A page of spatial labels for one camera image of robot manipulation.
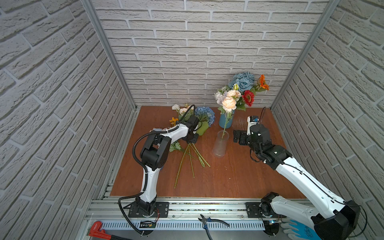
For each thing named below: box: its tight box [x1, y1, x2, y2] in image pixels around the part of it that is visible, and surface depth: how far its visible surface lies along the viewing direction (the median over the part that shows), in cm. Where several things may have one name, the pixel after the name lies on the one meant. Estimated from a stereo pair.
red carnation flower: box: [242, 90, 255, 107], surface depth 81 cm
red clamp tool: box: [88, 221, 133, 240], surface depth 68 cm
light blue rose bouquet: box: [228, 71, 255, 92], surface depth 81 cm
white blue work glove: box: [280, 217, 322, 240], surface depth 68 cm
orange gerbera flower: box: [257, 74, 270, 91], surface depth 78 cm
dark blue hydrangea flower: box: [195, 106, 216, 127], surface depth 109 cm
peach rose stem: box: [222, 84, 242, 139], surface depth 74 cm
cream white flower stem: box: [171, 104, 181, 114], surface depth 120 cm
